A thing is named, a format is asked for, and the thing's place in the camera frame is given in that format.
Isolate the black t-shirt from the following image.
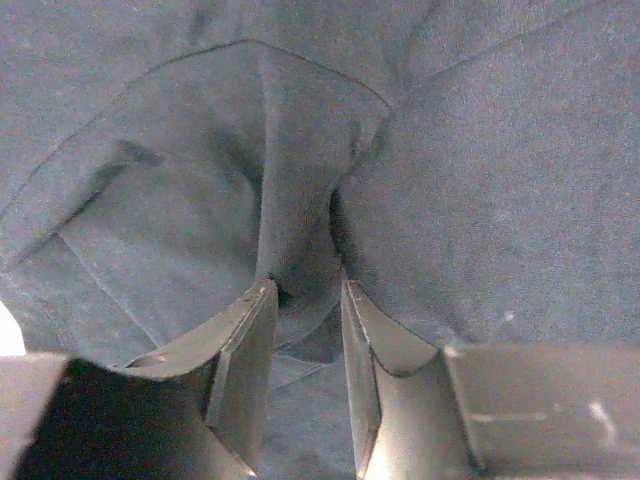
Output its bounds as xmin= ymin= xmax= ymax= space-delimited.
xmin=1 ymin=1 xmax=639 ymax=479

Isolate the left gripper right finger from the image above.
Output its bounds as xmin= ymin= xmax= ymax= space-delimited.
xmin=341 ymin=281 xmax=639 ymax=479

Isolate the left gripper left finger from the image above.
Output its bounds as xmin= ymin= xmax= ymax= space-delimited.
xmin=1 ymin=280 xmax=278 ymax=479

